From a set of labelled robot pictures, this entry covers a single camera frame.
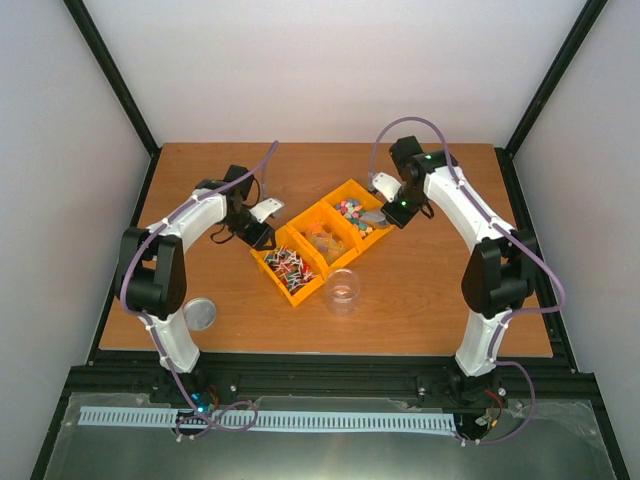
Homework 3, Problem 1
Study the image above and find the silver metal scoop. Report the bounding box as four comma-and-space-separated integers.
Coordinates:
360, 210, 391, 229

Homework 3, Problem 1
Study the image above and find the yellow bin with star candies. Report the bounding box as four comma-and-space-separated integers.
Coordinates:
322, 179, 393, 252

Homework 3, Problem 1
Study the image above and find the yellow bin with lollipops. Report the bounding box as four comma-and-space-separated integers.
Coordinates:
250, 226, 324, 307

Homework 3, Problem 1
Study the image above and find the yellow bin with popsicle candies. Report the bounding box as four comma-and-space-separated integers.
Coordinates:
287, 202, 360, 276

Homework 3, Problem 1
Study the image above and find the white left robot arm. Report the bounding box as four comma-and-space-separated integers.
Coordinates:
114, 165, 284, 403

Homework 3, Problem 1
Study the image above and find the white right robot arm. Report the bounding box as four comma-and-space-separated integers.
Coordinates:
372, 136, 537, 377

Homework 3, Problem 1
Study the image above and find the round clear cup lid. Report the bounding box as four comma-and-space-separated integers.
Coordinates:
183, 297, 217, 331

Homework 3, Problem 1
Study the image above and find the clear plastic cup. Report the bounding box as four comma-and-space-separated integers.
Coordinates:
325, 268, 361, 315

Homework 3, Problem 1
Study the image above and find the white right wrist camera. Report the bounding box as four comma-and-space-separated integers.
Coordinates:
369, 172, 402, 202

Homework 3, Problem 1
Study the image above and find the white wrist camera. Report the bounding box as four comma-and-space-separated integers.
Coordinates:
249, 198, 284, 223
369, 172, 402, 202

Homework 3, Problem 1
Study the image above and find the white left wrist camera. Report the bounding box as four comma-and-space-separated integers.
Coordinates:
249, 198, 284, 223

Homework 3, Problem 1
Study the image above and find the black aluminium frame rail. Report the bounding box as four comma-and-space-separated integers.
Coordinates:
63, 351, 601, 409

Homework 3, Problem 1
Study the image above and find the light blue slotted cable duct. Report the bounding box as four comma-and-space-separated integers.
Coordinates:
77, 406, 456, 436

